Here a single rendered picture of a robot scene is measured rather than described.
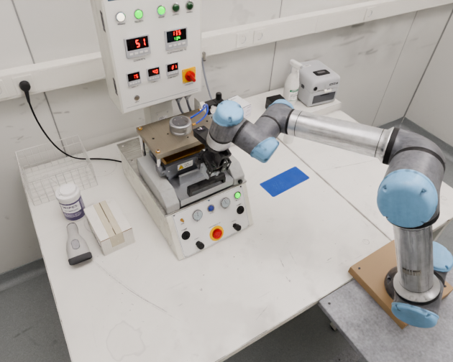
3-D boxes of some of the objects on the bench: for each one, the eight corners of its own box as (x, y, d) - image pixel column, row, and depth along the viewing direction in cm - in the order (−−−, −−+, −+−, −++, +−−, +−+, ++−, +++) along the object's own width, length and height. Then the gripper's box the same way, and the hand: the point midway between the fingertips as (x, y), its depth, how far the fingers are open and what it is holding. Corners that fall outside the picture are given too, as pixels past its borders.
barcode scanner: (59, 232, 138) (53, 218, 132) (80, 224, 141) (75, 211, 136) (72, 272, 126) (66, 259, 120) (95, 263, 129) (90, 250, 123)
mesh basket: (25, 174, 160) (14, 151, 151) (84, 156, 171) (78, 134, 162) (34, 206, 147) (23, 184, 138) (98, 185, 157) (91, 163, 148)
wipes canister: (62, 211, 146) (51, 185, 135) (83, 204, 149) (75, 178, 139) (67, 226, 140) (56, 200, 130) (90, 217, 144) (80, 192, 133)
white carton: (203, 121, 188) (203, 108, 183) (235, 106, 200) (236, 94, 195) (218, 131, 182) (218, 119, 177) (250, 115, 194) (252, 104, 189)
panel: (183, 258, 131) (171, 214, 124) (249, 225, 144) (241, 184, 137) (185, 261, 130) (173, 216, 123) (252, 227, 142) (244, 185, 135)
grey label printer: (285, 88, 216) (290, 62, 205) (312, 82, 223) (318, 57, 211) (308, 109, 201) (314, 82, 189) (336, 103, 207) (344, 75, 196)
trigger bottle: (278, 101, 205) (285, 60, 188) (288, 98, 209) (296, 57, 192) (288, 108, 200) (296, 67, 183) (299, 104, 204) (308, 63, 187)
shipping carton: (88, 223, 142) (83, 207, 136) (119, 210, 147) (116, 195, 141) (102, 257, 131) (97, 243, 125) (136, 243, 136) (132, 228, 130)
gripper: (213, 160, 103) (201, 192, 121) (239, 150, 107) (223, 182, 125) (199, 137, 106) (189, 172, 124) (225, 128, 109) (211, 163, 128)
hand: (203, 169), depth 124 cm, fingers closed
